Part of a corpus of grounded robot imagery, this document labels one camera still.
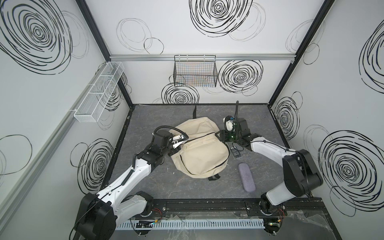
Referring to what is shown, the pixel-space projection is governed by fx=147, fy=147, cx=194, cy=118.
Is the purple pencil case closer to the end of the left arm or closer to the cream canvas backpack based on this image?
the cream canvas backpack

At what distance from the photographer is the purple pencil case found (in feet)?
2.63

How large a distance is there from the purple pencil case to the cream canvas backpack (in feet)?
0.29

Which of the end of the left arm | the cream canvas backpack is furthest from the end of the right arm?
the end of the left arm

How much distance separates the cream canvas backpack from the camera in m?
0.81

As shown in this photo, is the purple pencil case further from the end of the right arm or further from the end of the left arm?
the end of the left arm

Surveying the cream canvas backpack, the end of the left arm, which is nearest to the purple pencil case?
the cream canvas backpack

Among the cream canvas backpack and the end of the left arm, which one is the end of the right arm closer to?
the cream canvas backpack
